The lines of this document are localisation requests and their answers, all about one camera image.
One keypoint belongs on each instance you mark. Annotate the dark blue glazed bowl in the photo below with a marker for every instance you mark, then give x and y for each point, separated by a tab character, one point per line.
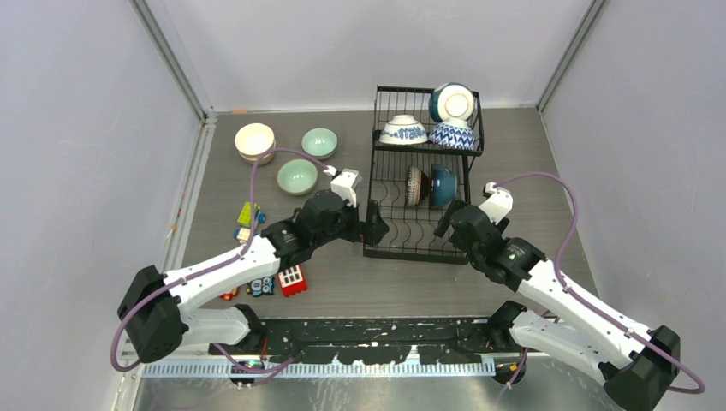
443	186

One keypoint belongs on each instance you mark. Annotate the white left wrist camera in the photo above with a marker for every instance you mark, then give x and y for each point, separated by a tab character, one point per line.
344	184

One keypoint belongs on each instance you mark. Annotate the blue owl puzzle piece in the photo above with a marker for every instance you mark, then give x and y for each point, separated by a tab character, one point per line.
261	286

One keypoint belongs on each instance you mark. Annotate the toy truck with green block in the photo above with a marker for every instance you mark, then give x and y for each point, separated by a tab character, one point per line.
250	215

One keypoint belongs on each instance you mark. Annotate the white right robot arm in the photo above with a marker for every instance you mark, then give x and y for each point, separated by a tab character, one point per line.
623	355

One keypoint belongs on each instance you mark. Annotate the white blue floral bowl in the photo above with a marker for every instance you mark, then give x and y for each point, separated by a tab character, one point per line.
403	130

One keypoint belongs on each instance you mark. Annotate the blue white zigzag bowl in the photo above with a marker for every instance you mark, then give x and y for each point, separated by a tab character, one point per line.
454	133

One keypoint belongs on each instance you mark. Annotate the red owl puzzle piece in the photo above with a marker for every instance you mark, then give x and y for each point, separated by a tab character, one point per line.
229	296

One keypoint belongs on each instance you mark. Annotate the teal bowl white base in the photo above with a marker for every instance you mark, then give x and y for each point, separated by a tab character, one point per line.
451	100

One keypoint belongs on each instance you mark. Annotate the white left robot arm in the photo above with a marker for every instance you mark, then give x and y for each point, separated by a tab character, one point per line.
162	311

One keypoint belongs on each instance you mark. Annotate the black patterned rim bowl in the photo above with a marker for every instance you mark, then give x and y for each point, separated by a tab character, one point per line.
418	186

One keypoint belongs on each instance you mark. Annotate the pale green striped bowl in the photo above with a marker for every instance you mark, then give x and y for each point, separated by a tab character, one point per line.
320	143

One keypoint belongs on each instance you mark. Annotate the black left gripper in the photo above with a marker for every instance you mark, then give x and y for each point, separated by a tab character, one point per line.
370	231

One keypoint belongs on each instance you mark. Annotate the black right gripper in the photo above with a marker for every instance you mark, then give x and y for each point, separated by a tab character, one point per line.
445	223

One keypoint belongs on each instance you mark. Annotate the light green bowl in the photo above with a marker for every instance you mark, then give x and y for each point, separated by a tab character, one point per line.
297	177

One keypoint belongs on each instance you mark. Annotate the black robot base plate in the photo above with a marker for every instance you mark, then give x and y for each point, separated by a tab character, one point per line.
375	341

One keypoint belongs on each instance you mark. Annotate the black wire dish rack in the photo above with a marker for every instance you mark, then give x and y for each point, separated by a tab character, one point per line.
411	236

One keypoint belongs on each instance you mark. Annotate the red white toy block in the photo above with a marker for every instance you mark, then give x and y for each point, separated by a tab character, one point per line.
292	281

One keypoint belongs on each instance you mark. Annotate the beige bowl with flower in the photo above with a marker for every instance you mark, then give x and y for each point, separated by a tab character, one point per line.
254	139

